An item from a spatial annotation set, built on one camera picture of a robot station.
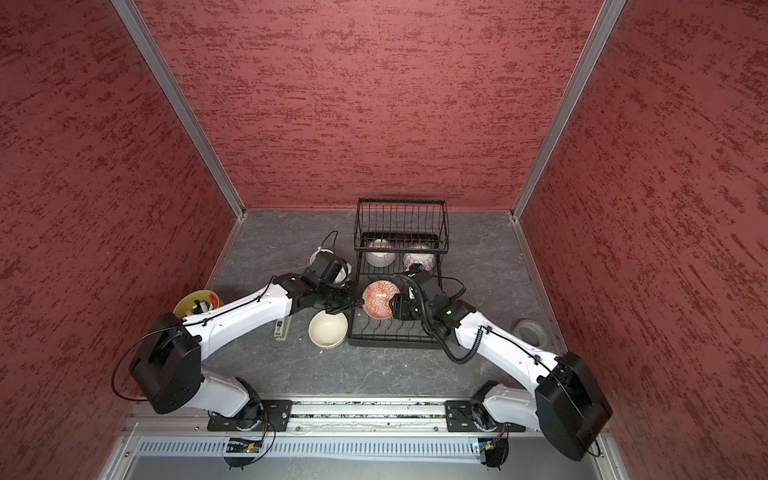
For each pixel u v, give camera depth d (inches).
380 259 39.1
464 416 29.1
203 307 32.6
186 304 31.7
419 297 24.3
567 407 15.9
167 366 16.7
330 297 27.6
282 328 33.9
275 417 29.2
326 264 25.8
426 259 39.1
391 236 43.2
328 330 34.1
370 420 29.3
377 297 34.4
